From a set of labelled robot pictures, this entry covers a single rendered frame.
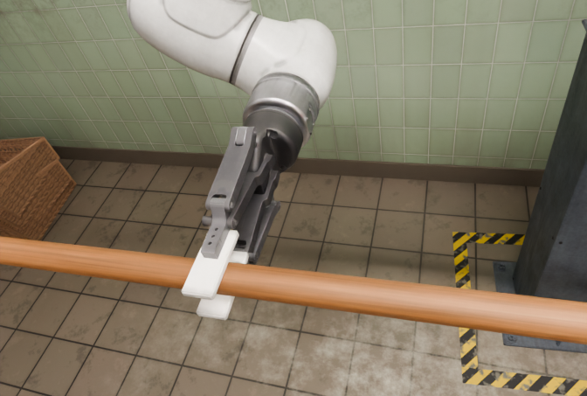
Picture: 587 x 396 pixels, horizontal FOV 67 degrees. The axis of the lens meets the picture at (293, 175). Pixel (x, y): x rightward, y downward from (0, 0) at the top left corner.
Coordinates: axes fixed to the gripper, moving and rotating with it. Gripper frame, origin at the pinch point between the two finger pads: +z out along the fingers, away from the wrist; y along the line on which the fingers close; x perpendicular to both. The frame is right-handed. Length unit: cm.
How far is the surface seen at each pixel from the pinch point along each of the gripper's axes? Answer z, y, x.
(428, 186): -120, 120, -17
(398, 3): -125, 37, -5
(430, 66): -125, 61, -16
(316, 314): -53, 120, 21
